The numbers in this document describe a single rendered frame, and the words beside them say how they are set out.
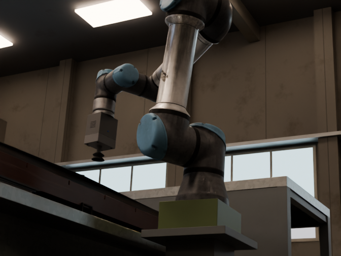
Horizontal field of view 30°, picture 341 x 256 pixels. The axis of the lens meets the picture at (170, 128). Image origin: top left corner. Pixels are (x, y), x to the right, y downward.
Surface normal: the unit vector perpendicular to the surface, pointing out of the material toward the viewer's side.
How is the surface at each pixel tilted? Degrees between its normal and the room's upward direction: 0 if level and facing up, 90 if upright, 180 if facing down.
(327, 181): 90
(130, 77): 90
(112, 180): 90
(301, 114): 90
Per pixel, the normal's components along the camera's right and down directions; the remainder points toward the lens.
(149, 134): -0.83, -0.13
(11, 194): 0.87, -0.13
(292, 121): -0.45, -0.33
